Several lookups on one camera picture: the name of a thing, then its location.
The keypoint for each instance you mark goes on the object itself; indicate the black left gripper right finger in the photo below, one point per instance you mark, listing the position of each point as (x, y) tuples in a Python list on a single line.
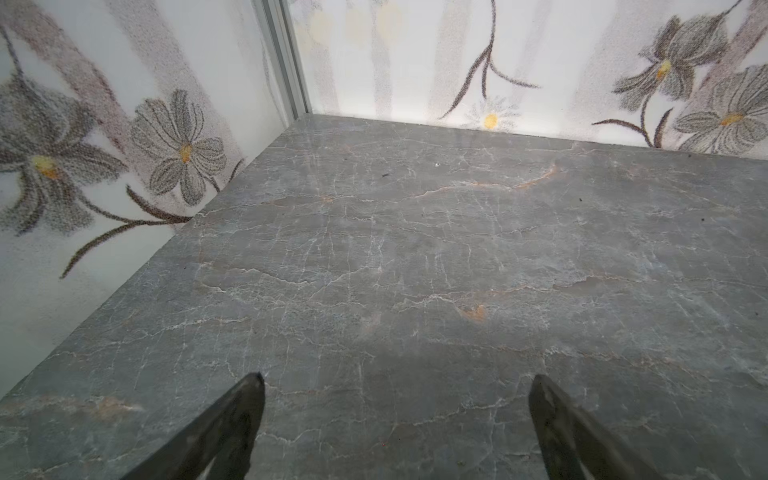
[(574, 445)]

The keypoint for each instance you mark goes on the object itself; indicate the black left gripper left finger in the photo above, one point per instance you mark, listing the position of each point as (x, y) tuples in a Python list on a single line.
[(218, 443)]

